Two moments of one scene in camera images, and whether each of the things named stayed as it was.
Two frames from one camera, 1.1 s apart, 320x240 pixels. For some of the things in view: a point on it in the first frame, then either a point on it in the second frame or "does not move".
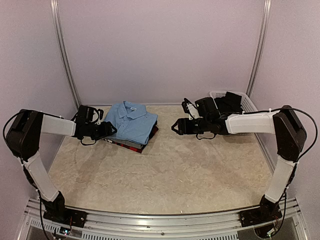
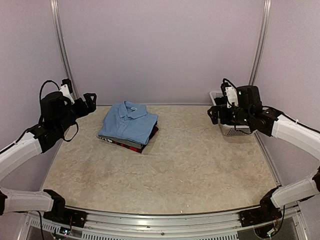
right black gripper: [184, 127] → [224, 119]
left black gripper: [106, 131] → [91, 105]
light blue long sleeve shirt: [132, 121] does not move
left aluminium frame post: [56, 13] does not move
